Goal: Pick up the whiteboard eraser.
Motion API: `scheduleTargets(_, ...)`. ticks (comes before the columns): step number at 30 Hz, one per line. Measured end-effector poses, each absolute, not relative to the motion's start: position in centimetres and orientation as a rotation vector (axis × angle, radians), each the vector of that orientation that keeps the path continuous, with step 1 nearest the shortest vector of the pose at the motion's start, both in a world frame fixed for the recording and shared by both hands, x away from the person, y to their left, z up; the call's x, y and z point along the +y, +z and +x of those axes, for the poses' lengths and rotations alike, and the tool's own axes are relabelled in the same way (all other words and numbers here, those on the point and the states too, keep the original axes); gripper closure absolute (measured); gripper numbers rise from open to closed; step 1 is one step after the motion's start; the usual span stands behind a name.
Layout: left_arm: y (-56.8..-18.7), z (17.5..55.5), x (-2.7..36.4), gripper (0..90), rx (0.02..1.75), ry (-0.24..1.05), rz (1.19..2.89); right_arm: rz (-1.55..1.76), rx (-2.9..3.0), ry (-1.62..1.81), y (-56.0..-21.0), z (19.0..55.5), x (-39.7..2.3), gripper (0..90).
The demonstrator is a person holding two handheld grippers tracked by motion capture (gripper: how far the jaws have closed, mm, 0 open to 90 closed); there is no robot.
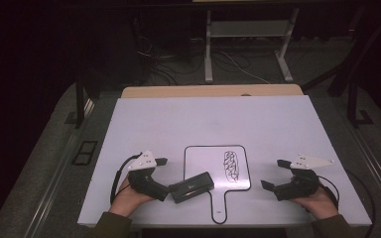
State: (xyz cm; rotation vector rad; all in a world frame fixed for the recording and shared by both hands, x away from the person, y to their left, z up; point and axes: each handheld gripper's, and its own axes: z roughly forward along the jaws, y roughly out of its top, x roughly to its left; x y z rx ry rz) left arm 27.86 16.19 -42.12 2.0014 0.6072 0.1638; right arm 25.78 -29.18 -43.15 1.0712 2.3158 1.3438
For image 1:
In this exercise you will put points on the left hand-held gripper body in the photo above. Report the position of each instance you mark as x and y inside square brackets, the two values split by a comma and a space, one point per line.
[144, 181]

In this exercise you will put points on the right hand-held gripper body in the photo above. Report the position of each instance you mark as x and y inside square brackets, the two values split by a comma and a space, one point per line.
[299, 186]

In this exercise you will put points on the black whiteboard eraser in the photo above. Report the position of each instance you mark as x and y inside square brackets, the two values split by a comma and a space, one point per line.
[191, 186]

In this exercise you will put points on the person's left hand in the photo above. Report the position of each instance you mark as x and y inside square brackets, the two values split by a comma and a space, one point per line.
[129, 200]

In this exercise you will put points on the person's right hand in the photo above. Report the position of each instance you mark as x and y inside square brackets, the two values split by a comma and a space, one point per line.
[320, 203]

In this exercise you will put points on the wooden table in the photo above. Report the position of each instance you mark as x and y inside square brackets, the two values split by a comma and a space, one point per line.
[211, 91]

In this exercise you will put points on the black metal stand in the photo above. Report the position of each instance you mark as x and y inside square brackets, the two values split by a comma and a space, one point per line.
[79, 99]
[354, 82]

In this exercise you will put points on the white metal stand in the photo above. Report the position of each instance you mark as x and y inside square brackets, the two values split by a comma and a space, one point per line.
[244, 29]

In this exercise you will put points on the black floor socket frame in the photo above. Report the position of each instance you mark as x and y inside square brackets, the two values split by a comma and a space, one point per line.
[84, 152]

